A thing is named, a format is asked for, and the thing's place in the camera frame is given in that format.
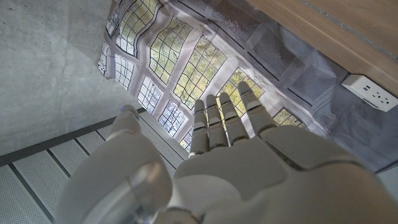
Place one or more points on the printed window backdrop cloth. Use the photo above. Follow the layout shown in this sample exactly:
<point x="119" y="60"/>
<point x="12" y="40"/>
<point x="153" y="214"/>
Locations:
<point x="199" y="62"/>

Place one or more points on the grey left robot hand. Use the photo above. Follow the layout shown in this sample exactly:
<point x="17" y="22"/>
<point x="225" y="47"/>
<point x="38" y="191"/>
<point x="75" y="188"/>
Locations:
<point x="248" y="180"/>

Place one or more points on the white power strip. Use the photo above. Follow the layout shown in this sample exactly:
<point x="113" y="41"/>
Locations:
<point x="370" y="91"/>

